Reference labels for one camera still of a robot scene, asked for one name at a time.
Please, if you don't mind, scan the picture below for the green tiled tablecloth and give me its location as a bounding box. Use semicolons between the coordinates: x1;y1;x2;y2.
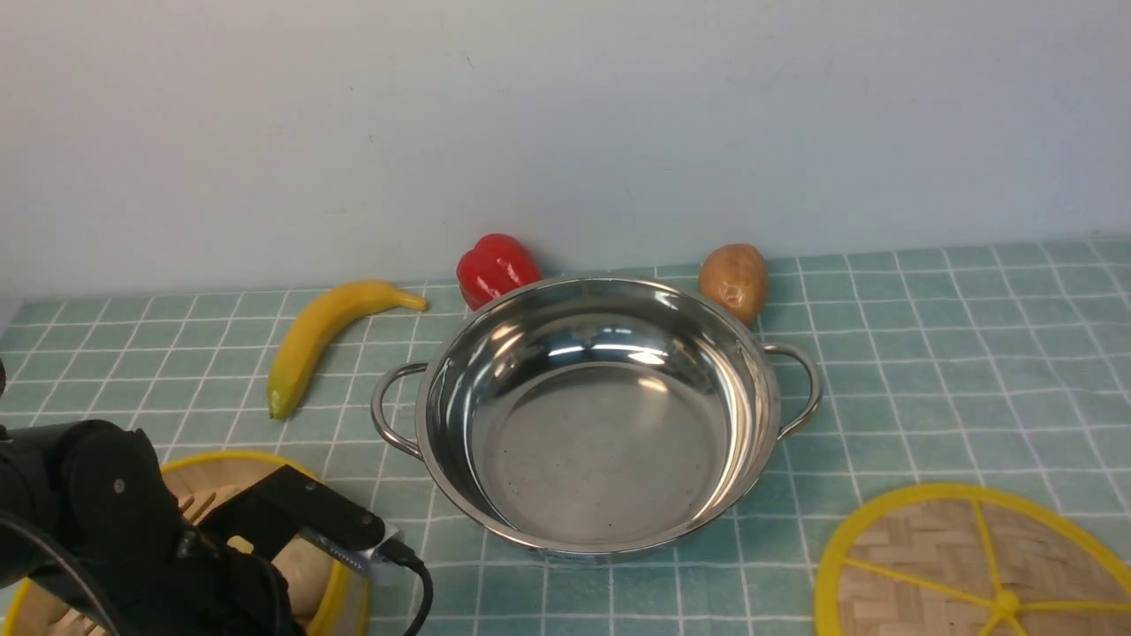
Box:
3;240;1130;635

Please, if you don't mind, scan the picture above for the brown potato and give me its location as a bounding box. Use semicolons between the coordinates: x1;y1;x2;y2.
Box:
698;243;770;327

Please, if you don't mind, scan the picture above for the yellow banana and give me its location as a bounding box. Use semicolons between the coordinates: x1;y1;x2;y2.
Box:
265;280;429;421

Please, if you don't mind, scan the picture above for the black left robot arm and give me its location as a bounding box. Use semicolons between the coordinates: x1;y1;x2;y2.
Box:
1;420;307;635

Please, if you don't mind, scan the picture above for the woven bamboo steamer lid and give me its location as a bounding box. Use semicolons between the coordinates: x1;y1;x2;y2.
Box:
813;483;1130;635

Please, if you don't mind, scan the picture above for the red bell pepper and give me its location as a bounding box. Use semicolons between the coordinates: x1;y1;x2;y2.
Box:
456;233;543;312

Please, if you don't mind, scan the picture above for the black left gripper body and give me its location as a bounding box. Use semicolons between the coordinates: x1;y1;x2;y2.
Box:
133;522;307;635

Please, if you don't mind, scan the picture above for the bamboo steamer basket yellow rim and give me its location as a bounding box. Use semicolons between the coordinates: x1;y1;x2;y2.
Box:
3;452;370;635

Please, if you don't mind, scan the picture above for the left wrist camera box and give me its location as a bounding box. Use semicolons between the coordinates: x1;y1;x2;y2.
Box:
201;466;402;577

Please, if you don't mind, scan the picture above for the stainless steel pot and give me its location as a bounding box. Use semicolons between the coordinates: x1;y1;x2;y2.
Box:
370;276;824;562

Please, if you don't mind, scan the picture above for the black left camera cable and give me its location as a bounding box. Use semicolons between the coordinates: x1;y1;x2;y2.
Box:
380;539;435;636

